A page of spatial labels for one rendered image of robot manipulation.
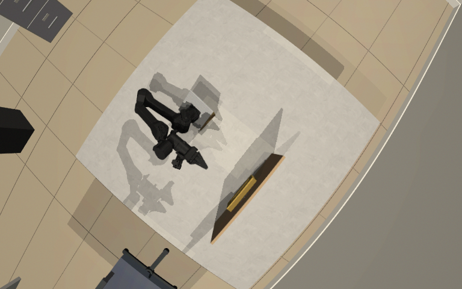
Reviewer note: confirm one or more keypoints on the gold picture frame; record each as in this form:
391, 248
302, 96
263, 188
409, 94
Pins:
238, 197

